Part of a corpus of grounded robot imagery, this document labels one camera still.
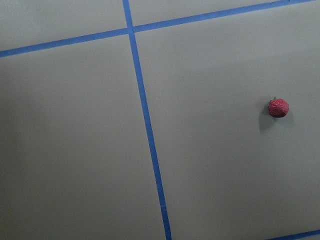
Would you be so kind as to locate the red strawberry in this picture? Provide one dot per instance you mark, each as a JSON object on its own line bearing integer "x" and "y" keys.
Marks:
{"x": 278, "y": 108}

